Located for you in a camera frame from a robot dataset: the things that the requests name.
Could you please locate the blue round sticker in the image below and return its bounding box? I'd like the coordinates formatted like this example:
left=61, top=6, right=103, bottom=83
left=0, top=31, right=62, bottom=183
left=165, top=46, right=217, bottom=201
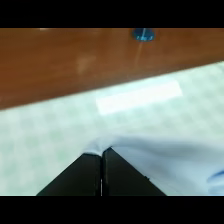
left=130, top=28, right=157, bottom=42

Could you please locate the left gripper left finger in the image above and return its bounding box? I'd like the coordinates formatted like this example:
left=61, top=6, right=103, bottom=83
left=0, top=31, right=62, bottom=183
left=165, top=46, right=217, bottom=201
left=36, top=152, right=103, bottom=197

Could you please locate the pale blue shirt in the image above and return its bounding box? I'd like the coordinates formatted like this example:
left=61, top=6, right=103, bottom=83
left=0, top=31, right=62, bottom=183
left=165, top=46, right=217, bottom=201
left=83, top=132, right=224, bottom=197

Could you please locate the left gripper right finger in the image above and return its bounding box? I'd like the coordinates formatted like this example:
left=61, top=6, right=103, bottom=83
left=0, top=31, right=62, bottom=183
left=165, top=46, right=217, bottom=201
left=101, top=147, right=167, bottom=197

